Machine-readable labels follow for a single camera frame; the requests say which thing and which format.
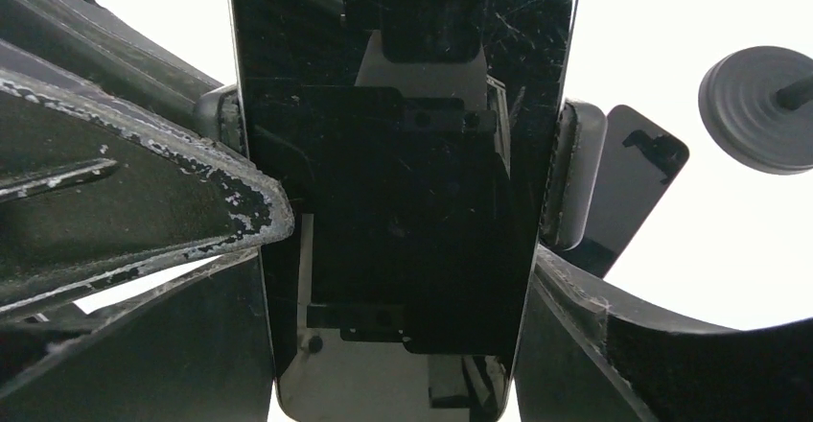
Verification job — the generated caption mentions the purple-edged black smartphone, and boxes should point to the purple-edged black smartphone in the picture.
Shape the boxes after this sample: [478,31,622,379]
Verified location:
[558,105,690,278]

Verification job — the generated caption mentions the black smartphone white edge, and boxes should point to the black smartphone white edge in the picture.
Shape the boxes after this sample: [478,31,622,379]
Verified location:
[231,0,574,421]

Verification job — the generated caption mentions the black round-base phone stand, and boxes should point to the black round-base phone stand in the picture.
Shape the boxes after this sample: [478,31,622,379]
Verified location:
[698,46,812,176]

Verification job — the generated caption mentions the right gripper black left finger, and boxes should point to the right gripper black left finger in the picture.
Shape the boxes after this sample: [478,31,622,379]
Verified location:
[1,250,273,421]

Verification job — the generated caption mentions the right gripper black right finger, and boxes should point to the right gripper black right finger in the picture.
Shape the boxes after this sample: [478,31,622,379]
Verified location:
[515,247,812,421]

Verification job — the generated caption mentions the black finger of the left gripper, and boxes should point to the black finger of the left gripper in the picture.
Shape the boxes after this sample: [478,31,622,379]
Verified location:
[1,0,221,133]
[1,68,293,316]

